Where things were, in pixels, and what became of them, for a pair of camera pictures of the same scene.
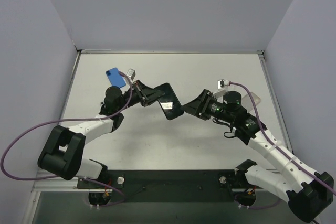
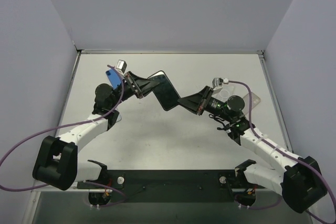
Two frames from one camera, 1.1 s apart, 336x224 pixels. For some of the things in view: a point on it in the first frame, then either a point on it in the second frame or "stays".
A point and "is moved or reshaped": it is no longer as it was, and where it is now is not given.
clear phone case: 247,102 stays
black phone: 169,102 is moved or reshaped
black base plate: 170,186 stays
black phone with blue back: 115,77 stays
